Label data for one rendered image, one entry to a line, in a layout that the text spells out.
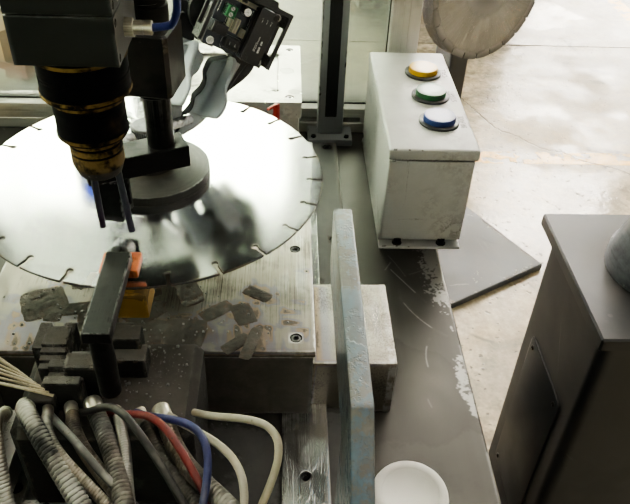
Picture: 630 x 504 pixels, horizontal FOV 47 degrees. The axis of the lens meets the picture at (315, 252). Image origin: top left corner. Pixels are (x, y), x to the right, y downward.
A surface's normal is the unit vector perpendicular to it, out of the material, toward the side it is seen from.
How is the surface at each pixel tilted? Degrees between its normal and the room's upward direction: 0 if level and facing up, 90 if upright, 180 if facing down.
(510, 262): 0
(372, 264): 0
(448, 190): 90
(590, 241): 0
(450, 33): 86
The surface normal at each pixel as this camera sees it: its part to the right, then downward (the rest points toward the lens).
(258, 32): 0.36, 0.44
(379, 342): 0.04, -0.78
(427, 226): 0.03, 0.63
